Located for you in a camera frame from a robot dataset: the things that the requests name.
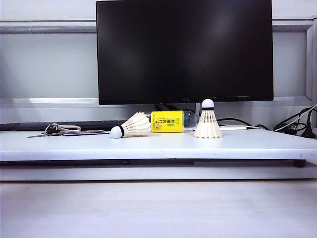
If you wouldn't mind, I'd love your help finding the white feather shuttlecock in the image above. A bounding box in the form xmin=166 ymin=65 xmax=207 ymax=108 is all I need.
xmin=110 ymin=112 xmax=152 ymax=139
xmin=193 ymin=99 xmax=222 ymax=139

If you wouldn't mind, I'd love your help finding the clear bottle with yellow label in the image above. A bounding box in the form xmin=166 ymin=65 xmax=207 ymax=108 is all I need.
xmin=150 ymin=110 xmax=200 ymax=134

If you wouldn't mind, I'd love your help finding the white desk riser board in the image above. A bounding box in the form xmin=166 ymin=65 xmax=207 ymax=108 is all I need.
xmin=0 ymin=128 xmax=317 ymax=162

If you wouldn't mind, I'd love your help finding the black computer keyboard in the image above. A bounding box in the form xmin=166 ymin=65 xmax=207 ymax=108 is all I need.
xmin=0 ymin=120 xmax=130 ymax=132

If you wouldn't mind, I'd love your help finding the black computer monitor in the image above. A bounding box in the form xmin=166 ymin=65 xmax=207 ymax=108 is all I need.
xmin=95 ymin=0 xmax=274 ymax=106

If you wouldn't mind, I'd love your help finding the white flat power adapter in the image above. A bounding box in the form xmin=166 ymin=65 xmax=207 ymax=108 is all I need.
xmin=219 ymin=125 xmax=248 ymax=131

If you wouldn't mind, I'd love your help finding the silver key bunch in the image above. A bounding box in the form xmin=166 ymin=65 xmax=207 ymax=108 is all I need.
xmin=26 ymin=122 xmax=61 ymax=139

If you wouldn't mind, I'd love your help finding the black power plug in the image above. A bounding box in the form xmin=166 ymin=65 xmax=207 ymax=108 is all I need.
xmin=300 ymin=109 xmax=317 ymax=139

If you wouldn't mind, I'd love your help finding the black curved cable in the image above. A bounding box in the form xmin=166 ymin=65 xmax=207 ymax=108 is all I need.
xmin=215 ymin=118 xmax=270 ymax=130

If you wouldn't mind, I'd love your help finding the beige braided key strap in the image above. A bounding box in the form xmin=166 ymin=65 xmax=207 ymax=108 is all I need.
xmin=56 ymin=124 xmax=82 ymax=132

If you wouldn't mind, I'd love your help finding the black looped cable bundle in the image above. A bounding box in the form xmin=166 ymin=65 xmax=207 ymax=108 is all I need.
xmin=273 ymin=106 xmax=317 ymax=132

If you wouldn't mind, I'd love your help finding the aluminium partition frame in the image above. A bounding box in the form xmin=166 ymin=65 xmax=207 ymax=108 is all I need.
xmin=0 ymin=15 xmax=317 ymax=110

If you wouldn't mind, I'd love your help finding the thin white cable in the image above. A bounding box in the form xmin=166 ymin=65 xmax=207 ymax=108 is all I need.
xmin=274 ymin=105 xmax=317 ymax=131

